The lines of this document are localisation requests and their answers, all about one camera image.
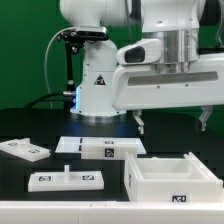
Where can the white cabinet top tray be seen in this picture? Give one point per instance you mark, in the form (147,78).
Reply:
(100,148)

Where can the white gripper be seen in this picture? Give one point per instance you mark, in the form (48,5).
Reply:
(136,84)

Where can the white cabinet body box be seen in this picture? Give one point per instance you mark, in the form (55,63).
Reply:
(176,180)

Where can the black camera stand pole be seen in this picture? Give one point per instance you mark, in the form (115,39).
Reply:
(71,88)

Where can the white front border wall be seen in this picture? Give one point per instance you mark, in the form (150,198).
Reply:
(31,212)

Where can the small white cabinet door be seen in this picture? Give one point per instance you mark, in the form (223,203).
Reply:
(24,149)

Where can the black camera on stand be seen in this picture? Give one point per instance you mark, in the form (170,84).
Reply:
(83,33)

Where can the white door with knob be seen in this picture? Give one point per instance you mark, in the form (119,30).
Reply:
(65,181)

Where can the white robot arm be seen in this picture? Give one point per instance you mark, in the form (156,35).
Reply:
(174,22)

